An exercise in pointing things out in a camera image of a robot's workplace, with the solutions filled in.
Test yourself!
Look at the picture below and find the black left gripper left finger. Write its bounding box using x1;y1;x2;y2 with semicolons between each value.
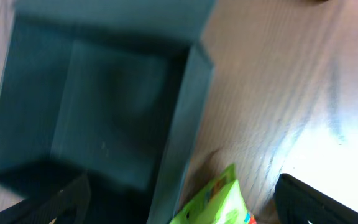
0;174;91;224

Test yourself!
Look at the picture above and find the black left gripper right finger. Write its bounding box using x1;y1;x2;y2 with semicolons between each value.
273;174;358;224

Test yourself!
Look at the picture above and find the green candy bag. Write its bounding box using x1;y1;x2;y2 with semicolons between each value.
170;164;257;224

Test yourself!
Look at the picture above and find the dark green box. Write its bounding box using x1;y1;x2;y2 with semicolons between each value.
0;0;214;223

